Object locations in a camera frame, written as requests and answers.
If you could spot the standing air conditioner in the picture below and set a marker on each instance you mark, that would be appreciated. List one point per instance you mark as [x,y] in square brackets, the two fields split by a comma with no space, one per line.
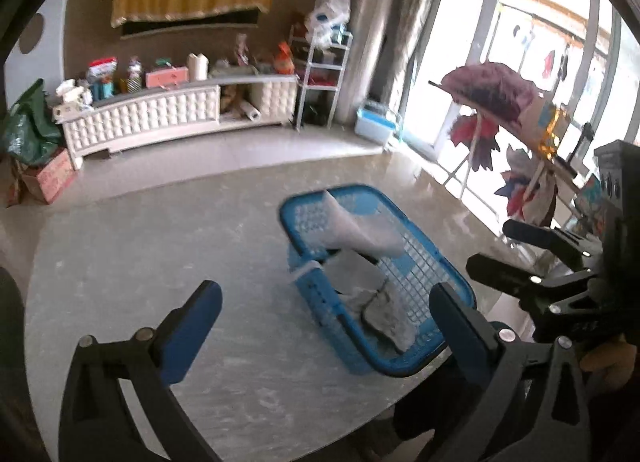
[368,27]

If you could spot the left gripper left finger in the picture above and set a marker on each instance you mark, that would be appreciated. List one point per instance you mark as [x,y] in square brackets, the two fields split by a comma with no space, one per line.
[95,421]

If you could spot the pink drawer box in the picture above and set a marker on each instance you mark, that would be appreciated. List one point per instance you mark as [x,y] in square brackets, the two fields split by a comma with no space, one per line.
[166,77]

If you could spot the green plastic bag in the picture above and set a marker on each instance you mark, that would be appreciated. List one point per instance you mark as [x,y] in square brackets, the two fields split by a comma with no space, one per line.
[28,132]

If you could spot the light blue cloth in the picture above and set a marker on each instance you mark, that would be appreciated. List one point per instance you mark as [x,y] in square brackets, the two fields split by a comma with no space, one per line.
[352,276]

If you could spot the grey fuzzy cloth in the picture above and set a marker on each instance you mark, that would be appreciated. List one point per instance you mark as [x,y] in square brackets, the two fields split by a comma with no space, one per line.
[385,312]

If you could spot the orange snack bag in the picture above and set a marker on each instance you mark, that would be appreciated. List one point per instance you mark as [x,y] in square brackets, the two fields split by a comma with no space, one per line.
[283,61]

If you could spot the right hand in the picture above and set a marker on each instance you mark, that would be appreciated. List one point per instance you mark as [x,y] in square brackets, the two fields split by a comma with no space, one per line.
[609,366]

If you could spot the pink cardboard box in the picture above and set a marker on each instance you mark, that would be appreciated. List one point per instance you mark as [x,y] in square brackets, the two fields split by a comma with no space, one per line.
[46,183]

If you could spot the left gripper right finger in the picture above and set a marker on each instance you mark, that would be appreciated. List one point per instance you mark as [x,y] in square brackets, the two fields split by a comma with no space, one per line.
[532,404]

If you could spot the white metal shelf rack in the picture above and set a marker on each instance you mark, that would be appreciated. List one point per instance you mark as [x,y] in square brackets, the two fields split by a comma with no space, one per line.
[320,74]

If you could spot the white tufted TV cabinet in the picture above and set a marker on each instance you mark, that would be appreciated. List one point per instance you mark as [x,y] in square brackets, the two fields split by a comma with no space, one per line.
[190,110]

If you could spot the light blue storage bin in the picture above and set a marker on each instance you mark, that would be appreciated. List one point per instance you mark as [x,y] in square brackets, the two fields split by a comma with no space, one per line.
[376,122]

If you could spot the white plastic bags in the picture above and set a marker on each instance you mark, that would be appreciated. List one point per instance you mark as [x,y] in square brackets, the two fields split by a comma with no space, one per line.
[321,22]

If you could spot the blue plastic laundry basket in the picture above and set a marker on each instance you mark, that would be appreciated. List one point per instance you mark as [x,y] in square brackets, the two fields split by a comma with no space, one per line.
[414,273]

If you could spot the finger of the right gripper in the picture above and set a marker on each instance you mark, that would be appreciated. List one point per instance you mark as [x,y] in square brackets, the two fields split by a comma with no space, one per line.
[510,276]
[574,251]

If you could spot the pink clothes pile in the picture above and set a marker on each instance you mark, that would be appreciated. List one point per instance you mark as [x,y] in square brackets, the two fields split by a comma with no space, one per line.
[494,86]

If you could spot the white paper roll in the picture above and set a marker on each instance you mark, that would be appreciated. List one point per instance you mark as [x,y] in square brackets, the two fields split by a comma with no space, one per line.
[249,111]

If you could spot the dark chair with lace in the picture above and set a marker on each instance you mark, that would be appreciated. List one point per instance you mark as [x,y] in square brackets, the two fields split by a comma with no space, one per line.
[14,442]

